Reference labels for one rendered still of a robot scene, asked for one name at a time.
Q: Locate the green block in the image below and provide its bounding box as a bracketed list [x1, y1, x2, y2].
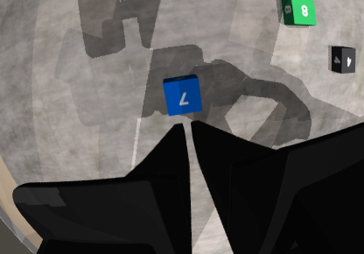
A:
[281, 0, 316, 26]

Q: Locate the blue block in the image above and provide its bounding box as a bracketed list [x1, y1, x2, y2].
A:
[164, 74, 203, 116]

